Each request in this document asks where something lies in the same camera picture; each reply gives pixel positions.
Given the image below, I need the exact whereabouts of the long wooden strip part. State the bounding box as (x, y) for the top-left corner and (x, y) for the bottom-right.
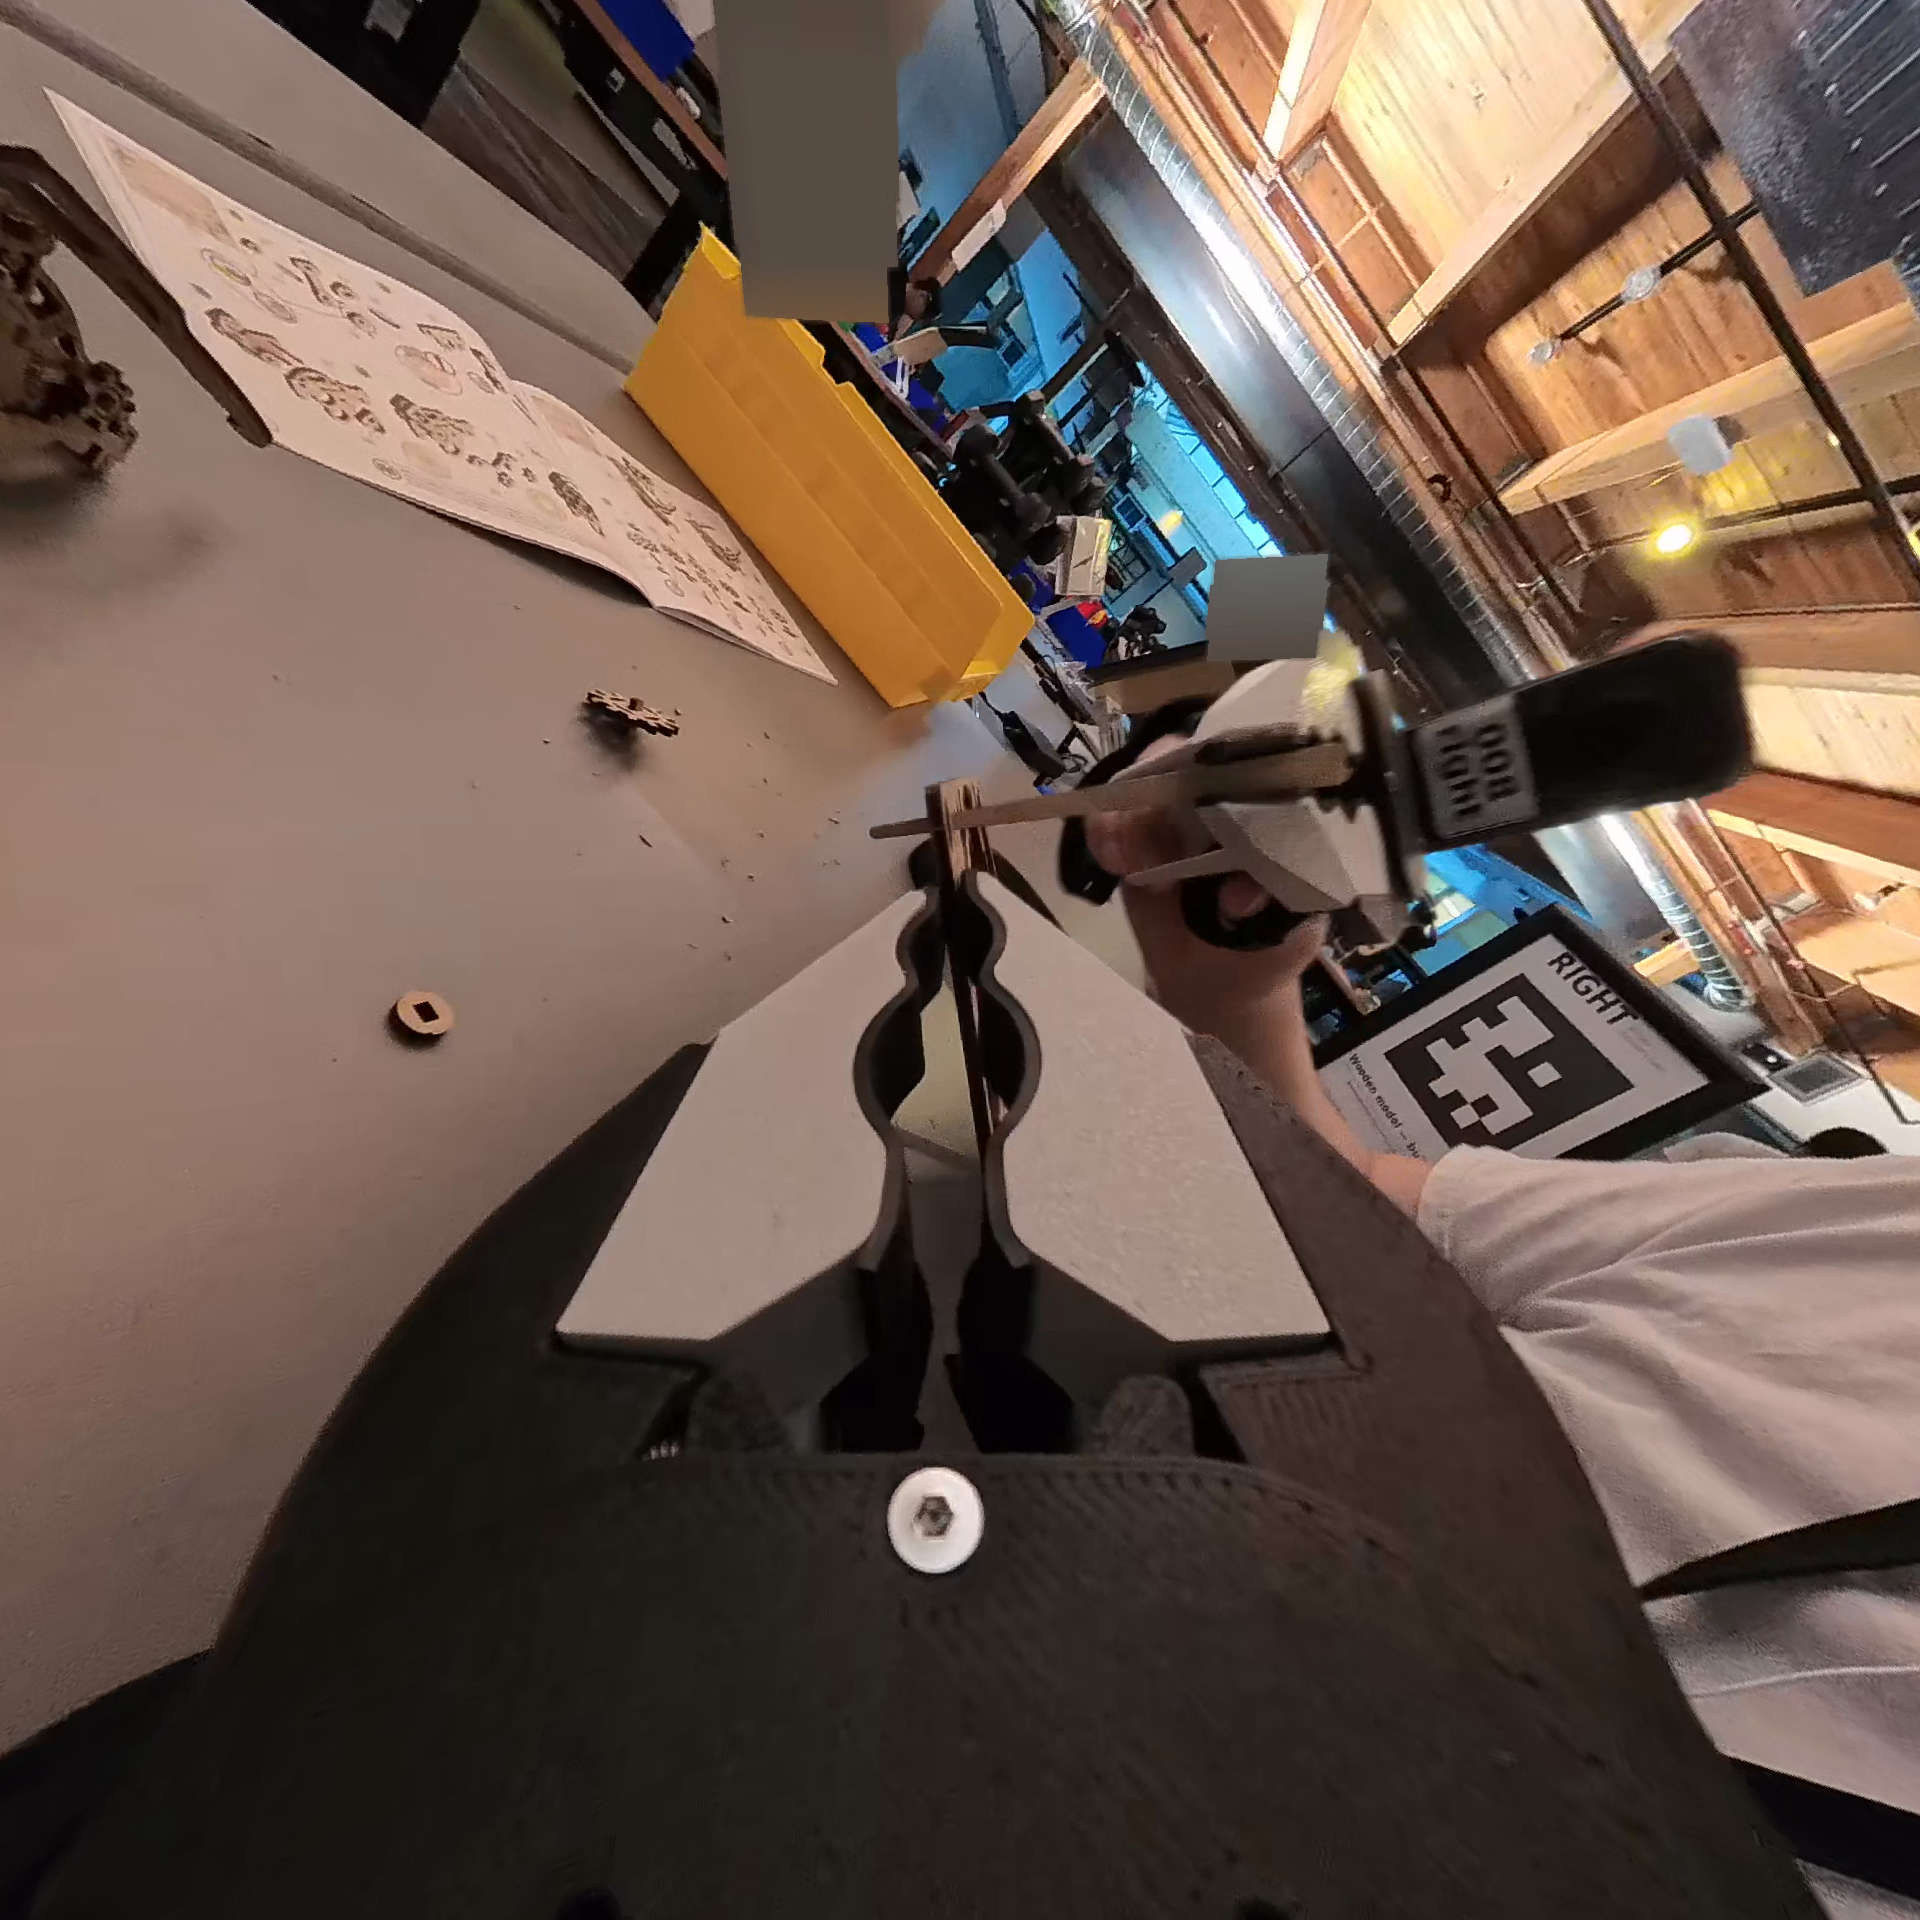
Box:
(872, 745), (1361, 842)

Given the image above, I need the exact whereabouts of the yellow plastic bin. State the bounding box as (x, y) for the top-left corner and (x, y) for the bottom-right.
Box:
(623, 224), (1040, 711)

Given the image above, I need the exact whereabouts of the person's white shirt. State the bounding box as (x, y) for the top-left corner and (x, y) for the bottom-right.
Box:
(1418, 1141), (1920, 1920)

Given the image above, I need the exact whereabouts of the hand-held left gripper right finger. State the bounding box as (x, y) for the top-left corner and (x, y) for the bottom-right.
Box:
(945, 879), (1338, 1455)

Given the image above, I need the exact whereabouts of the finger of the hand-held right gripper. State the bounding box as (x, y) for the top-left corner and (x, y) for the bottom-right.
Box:
(1192, 780), (1427, 922)
(1185, 657), (1364, 785)

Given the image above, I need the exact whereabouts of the person's right hand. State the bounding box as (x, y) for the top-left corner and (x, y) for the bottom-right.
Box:
(1079, 803), (1329, 1052)

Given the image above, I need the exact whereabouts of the black-framed marker sign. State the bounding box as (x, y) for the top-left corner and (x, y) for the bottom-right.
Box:
(1312, 908), (1769, 1164)

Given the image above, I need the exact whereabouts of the dark wooden model assembly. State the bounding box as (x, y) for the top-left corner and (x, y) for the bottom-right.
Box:
(0, 145), (275, 485)

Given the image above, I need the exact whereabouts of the white instruction booklet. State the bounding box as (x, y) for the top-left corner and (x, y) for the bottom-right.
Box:
(47, 88), (840, 689)

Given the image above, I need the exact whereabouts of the black ceiling panel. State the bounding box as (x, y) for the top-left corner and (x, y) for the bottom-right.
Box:
(1668, 0), (1920, 301)

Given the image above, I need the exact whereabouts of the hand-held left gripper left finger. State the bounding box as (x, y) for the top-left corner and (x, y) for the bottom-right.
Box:
(555, 888), (939, 1449)

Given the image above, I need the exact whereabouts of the person's right forearm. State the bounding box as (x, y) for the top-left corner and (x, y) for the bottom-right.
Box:
(1185, 989), (1443, 1221)

